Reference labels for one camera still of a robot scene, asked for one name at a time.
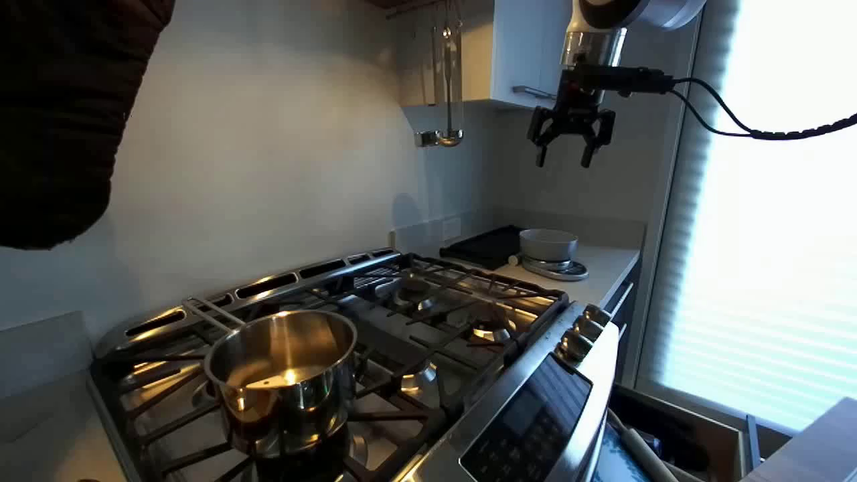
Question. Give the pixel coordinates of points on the stainless gas stove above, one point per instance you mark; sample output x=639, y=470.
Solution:
x=527, y=430

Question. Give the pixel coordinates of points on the dark grey base cabinet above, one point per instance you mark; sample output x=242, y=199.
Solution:
x=623, y=299

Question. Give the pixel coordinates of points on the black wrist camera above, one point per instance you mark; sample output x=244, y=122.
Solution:
x=625, y=82

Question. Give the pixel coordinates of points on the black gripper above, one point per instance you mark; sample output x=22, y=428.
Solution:
x=583, y=104

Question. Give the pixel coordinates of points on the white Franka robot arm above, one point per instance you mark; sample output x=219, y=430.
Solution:
x=645, y=12

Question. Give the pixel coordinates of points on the stainless steel saucepan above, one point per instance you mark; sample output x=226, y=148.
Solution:
x=297, y=393

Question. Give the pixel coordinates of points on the white window blind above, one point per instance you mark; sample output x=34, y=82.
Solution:
x=767, y=223

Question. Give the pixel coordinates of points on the steel stove knob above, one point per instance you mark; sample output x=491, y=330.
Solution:
x=595, y=319
x=579, y=343

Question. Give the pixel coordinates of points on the dark brown oven mitt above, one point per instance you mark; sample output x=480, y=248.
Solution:
x=54, y=116

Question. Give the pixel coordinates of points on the open dark drawer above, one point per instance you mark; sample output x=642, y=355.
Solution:
x=686, y=438

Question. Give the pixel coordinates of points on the white wall cabinet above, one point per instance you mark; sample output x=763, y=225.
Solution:
x=527, y=43

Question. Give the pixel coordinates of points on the hanging kitchen utensils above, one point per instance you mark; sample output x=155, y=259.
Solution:
x=448, y=82

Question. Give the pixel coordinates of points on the grey bowl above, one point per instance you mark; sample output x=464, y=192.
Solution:
x=548, y=243

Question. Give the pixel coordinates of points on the black flat tray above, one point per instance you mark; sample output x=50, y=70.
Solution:
x=487, y=244

